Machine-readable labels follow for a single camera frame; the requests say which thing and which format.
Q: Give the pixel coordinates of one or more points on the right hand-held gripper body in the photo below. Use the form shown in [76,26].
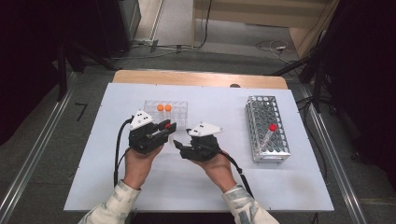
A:
[204,129]

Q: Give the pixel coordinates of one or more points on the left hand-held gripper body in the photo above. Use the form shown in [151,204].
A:
[141,119]

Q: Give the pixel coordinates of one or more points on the clear plastic tube rack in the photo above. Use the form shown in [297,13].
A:
[180,109]

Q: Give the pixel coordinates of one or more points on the metal tube rack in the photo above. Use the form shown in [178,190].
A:
[261,109]

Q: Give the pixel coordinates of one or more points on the person's right hand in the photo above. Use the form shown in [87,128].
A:
[219,171]

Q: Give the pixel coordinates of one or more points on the person's left hand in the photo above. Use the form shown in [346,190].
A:
[137,166]

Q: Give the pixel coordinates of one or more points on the white table board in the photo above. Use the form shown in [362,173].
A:
[180,193]

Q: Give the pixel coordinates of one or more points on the wooden table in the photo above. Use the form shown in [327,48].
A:
[186,77]

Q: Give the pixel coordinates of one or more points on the black metal stand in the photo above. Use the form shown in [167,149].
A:
[62,71]
[317,84]

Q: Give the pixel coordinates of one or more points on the black cabinet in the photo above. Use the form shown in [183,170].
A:
[115,25]

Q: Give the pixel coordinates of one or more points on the light wooden furniture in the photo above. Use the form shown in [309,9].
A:
[258,12]

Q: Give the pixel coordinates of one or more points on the black curtain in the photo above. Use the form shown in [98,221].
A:
[367,77]
[28,46]

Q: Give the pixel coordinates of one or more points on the aluminium floor rail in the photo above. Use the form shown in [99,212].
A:
[330,155]
[37,143]

